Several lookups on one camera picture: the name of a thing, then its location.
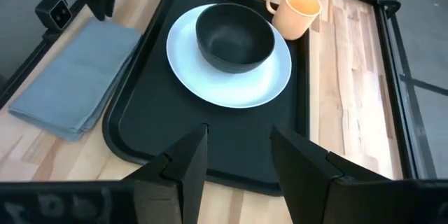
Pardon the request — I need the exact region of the grey cloth napkin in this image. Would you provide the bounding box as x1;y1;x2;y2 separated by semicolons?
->
7;16;144;143

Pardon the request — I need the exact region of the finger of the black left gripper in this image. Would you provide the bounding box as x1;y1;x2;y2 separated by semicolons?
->
85;0;117;21

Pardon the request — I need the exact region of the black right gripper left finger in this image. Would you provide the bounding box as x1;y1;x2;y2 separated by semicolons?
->
122;122;210;224

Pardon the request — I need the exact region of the black plastic serving tray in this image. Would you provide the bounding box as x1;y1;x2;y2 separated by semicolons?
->
101;0;311;197

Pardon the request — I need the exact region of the white round plate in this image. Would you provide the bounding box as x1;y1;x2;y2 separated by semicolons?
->
166;3;293;109

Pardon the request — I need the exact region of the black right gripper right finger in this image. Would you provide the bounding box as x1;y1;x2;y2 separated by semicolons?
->
269;125;390;224

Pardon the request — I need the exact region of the black bowl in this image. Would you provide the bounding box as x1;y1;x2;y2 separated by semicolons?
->
195;2;277;74

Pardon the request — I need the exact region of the peach orange mug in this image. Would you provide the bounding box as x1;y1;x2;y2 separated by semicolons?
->
265;0;323;41

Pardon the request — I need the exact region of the black cube camera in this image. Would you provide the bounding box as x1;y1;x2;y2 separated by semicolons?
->
34;0;74;32

